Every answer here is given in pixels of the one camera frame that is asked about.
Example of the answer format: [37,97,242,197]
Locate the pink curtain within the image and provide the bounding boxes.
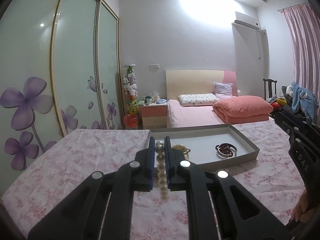
[277,2,320,93]

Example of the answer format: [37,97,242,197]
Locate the dark red bead bracelet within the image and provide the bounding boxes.
[217,143,234,157]

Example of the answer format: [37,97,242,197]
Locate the cream and pink headboard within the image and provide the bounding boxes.
[165,69,238,100]

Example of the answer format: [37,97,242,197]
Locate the pink bed mattress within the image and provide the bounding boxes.
[166,98,276,129]

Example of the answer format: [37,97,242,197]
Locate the sliding wardrobe with flowers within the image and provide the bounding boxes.
[1,0,122,182]

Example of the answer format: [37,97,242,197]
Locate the silver cuff bangle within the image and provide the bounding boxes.
[215,143,238,159]

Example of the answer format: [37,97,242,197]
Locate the blue plush blanket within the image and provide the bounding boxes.
[291,82,319,124]

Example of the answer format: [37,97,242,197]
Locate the person's right hand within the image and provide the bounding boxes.
[290,189,309,222]

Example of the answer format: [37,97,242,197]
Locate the floral pink bedsheet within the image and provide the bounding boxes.
[2,121,304,239]

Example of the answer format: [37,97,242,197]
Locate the folded salmon duvet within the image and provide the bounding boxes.
[213,95,273,124]

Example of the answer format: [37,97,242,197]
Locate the cream yellow watch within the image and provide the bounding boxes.
[172,144,191,155]

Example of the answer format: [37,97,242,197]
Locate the plush toy column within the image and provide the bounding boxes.
[123,64,139,114]

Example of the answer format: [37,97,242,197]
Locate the lilac patterned pillow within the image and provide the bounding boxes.
[214,82,233,96]

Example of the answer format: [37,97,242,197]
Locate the floral white pillow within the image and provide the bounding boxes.
[178,93,220,107]

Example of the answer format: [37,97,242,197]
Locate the white pearl bracelet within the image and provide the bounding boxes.
[154,140,170,201]

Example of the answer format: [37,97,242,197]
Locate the pink bedside table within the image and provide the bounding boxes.
[139,103,168,129]

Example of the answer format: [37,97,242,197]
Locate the white air conditioner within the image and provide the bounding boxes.
[234,11,260,30]

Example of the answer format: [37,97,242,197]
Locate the red waste bin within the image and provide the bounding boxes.
[124,114,139,129]

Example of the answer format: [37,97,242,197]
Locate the grey cardboard tray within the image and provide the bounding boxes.
[150,124,260,171]

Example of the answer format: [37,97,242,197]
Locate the black wooden chair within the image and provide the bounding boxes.
[263,78,277,100]

